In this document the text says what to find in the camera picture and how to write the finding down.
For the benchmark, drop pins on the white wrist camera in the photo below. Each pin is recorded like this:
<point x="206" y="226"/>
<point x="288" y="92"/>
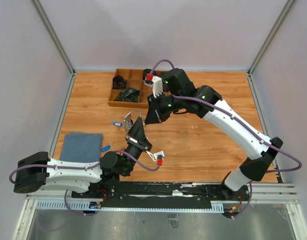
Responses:
<point x="157" y="156"/>
<point x="156" y="83"/>

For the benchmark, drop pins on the wooden compartment tray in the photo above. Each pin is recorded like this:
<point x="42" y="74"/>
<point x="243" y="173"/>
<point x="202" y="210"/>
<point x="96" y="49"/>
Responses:
<point x="134" y="78"/>

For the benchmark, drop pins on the rolled green patterned tie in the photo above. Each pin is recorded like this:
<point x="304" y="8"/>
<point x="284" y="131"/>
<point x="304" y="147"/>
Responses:
<point x="147" y="71"/>

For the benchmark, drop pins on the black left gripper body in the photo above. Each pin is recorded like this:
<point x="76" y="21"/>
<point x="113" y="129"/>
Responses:
<point x="135" y="142"/>

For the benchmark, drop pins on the blue cloth mat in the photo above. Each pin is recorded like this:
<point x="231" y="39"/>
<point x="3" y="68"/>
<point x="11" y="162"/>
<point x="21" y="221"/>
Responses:
<point x="81" y="147"/>

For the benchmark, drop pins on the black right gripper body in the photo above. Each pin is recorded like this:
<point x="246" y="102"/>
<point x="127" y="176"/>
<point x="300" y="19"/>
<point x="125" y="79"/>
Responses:
<point x="164" y="104"/>

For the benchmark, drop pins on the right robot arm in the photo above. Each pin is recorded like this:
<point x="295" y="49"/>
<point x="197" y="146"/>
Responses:
<point x="174" y="93"/>

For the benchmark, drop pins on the keyring with keys and tags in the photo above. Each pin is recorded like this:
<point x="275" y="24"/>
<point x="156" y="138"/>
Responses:
<point x="130" y="118"/>

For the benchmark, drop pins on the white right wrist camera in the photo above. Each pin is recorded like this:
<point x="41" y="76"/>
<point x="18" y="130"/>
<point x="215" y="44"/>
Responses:
<point x="156" y="83"/>

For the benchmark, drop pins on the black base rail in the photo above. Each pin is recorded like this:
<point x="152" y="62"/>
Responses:
<point x="167" y="197"/>

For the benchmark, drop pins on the rolled black tie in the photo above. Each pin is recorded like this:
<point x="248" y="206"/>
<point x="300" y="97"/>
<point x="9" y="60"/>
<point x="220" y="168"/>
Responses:
<point x="119" y="82"/>

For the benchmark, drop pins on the blue floral tie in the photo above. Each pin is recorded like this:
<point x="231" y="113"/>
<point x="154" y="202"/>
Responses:
<point x="130" y="95"/>

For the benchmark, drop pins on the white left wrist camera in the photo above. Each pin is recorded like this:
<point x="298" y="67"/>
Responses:
<point x="157" y="156"/>

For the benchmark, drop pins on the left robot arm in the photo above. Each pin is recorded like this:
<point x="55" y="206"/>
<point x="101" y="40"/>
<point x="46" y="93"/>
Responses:
<point x="40" y="172"/>

